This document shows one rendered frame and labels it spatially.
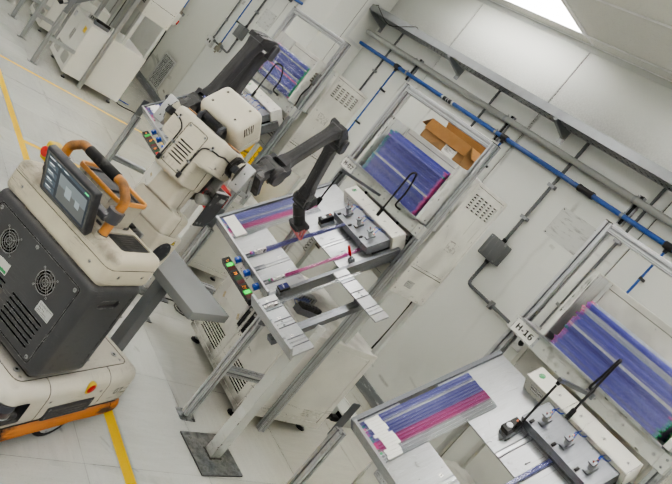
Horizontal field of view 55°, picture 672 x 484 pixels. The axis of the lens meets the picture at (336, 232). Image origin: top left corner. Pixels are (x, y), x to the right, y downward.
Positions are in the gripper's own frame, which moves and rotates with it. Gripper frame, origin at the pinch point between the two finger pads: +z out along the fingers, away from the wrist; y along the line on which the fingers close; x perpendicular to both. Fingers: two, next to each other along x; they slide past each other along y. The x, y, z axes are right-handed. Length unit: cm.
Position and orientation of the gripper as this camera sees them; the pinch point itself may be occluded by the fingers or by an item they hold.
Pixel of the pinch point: (299, 237)
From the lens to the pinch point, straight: 313.3
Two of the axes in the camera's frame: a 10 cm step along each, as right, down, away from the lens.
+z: -0.1, 7.9, 6.1
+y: -4.8, -5.4, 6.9
